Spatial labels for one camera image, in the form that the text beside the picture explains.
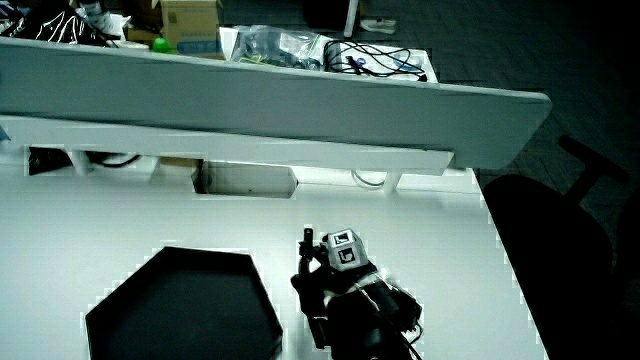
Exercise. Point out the person's right hand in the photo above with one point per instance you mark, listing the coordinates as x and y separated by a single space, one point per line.
345 252

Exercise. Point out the person's right forearm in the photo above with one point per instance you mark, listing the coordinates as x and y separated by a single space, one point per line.
370 325

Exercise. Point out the white desk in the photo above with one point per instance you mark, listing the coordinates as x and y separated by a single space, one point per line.
425 240

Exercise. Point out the black hexagonal tray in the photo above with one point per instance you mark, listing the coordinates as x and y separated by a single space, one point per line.
185 305

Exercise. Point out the grey partition panel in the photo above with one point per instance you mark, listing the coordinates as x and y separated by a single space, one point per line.
250 100

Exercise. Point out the white neighbouring table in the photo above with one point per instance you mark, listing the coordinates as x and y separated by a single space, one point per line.
400 54

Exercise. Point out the black office chair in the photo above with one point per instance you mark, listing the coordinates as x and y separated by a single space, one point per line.
555 270

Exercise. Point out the clear plastic bag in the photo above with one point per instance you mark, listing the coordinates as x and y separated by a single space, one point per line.
275 46

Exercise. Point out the white table leg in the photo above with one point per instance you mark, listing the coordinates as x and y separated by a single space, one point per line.
351 17

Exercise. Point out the cardboard box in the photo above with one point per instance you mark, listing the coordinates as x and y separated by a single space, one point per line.
191 25

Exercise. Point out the green plastic object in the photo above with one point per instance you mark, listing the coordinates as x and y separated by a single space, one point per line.
161 45

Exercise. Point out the black shiny bag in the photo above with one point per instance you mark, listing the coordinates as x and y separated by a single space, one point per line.
52 25

